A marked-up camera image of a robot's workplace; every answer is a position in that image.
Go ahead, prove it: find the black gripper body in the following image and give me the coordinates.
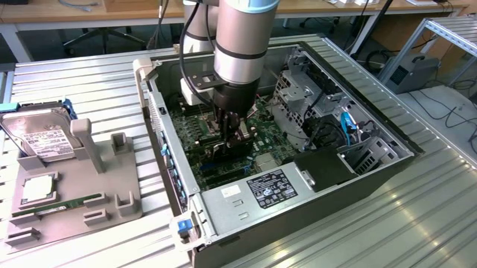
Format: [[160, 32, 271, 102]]
[[212, 78, 262, 117]]

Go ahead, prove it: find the graphics card with black fan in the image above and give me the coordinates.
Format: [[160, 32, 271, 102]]
[[185, 139, 256, 165]]

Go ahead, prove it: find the CPU socket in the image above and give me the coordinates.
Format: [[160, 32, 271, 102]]
[[200, 113, 221, 135]]

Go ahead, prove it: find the green motherboard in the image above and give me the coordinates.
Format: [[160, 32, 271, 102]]
[[170, 93, 304, 191]]

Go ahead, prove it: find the silver chipset heatsink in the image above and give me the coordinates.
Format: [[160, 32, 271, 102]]
[[254, 154, 281, 171]]

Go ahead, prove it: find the black expansion slot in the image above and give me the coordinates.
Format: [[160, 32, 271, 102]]
[[208, 174, 252, 187], [204, 168, 246, 181]]

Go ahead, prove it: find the tall metal disk bay cage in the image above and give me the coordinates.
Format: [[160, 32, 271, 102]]
[[275, 68, 361, 153]]

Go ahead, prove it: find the black plastic shroud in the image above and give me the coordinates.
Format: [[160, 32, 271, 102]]
[[281, 147, 363, 194]]

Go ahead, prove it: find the silver power supply unit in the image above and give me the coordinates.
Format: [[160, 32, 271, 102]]
[[193, 163, 319, 238]]

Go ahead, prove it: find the open black PC case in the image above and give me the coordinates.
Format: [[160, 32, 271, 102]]
[[141, 41, 427, 268]]

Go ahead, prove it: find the black office chair base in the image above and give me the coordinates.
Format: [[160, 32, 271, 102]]
[[62, 26, 148, 56], [300, 16, 341, 28]]

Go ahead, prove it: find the low metal disk bay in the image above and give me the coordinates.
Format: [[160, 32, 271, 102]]
[[337, 136, 408, 176]]

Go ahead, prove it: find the blue case latch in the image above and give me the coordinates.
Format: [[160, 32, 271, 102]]
[[177, 219, 194, 234]]

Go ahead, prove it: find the brown cardboard box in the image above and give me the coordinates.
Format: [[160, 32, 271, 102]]
[[105, 0, 160, 13]]

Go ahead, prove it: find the grey parts rack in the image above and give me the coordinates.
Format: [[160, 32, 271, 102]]
[[5, 118, 145, 254]]

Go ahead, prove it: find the silver hard disk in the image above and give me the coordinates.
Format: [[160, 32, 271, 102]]
[[0, 108, 82, 163]]

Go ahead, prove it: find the green RAM stick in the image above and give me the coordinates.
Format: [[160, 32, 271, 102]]
[[11, 194, 105, 219]]

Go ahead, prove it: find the silver CPU chip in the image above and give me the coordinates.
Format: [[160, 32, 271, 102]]
[[22, 175, 57, 204]]

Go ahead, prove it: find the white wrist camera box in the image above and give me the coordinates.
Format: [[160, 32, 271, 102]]
[[180, 71, 229, 107]]

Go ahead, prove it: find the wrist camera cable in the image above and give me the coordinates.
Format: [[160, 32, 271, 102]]
[[178, 0, 220, 111]]

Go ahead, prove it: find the blue wire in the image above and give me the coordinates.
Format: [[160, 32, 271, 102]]
[[339, 111, 363, 147]]

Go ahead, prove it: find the thin hanging cable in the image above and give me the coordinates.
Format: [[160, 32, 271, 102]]
[[148, 0, 168, 50]]

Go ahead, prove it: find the grey box with handle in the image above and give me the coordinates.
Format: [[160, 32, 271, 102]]
[[380, 54, 444, 95]]

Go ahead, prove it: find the light blue network cable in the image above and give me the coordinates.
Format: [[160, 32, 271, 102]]
[[59, 0, 101, 12]]

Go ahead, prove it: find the wooden desk white frame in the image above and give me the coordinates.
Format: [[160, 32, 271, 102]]
[[0, 0, 186, 63], [279, 0, 472, 54]]

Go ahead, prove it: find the aluminium profile frame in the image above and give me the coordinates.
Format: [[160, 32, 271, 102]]
[[379, 16, 477, 84]]

